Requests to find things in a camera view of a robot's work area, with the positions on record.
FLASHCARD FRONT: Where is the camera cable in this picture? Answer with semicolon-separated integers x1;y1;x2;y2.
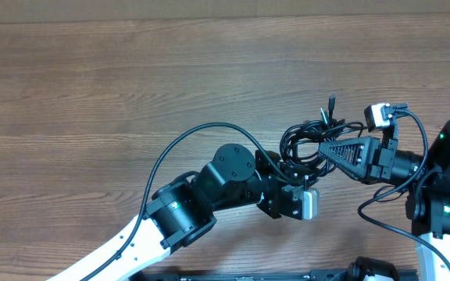
356;109;450;281
78;122;304;281

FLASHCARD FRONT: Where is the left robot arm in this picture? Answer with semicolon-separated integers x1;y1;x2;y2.
54;144;320;280

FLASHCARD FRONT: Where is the black cable bundle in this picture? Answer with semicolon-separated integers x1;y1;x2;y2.
278;93;368;179

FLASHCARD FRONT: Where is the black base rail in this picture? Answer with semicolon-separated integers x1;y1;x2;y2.
129;257;420;281

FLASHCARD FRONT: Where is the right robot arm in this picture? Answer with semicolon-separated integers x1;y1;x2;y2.
319;120;450;280

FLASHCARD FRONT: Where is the right camera cable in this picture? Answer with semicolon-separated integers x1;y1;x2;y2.
356;109;450;281

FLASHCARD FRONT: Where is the left camera cable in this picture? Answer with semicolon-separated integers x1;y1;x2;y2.
78;122;304;281

